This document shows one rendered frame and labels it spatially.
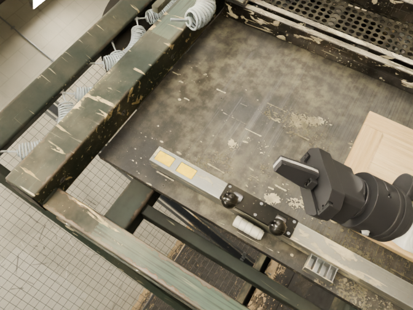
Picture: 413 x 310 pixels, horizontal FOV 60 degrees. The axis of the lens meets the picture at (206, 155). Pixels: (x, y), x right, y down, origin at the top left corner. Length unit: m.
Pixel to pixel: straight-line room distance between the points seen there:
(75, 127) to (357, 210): 0.74
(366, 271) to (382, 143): 0.39
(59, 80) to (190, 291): 1.03
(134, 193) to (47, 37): 5.17
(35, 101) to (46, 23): 4.66
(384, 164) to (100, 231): 0.78
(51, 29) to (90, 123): 5.16
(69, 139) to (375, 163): 0.83
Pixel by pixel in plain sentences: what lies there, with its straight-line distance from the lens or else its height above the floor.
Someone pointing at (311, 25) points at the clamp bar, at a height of 1.58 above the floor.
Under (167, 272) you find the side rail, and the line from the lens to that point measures 0.87.
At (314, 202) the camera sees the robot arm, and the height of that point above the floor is 1.57.
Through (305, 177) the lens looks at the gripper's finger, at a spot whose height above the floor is 1.60.
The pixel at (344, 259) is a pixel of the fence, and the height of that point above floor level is 1.24.
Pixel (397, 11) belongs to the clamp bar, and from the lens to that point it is 1.54.
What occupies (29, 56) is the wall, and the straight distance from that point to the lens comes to 5.95.
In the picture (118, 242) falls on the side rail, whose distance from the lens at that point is 0.91.
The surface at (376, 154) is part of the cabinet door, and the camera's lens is 1.12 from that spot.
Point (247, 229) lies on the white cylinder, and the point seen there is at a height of 1.44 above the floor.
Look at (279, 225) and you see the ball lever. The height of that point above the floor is 1.45.
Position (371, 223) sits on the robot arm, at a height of 1.49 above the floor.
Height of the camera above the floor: 1.84
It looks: 13 degrees down
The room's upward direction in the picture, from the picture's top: 49 degrees counter-clockwise
